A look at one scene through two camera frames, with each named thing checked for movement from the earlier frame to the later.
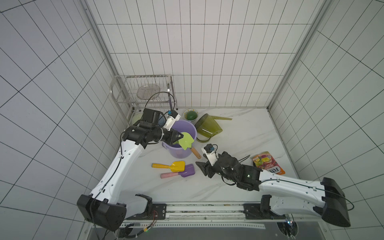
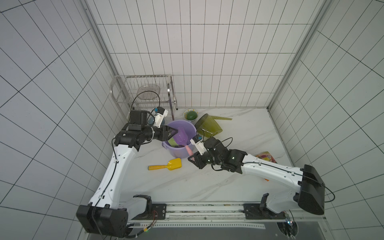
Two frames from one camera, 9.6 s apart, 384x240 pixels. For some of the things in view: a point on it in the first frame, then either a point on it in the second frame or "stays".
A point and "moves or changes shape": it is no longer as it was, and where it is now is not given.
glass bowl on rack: (148, 92) stays
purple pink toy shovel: (189, 170) → (181, 138)
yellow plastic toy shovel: (176, 166) moves or changes shape
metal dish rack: (128, 92) stays
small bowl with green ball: (190, 114) stays
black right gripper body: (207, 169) → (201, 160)
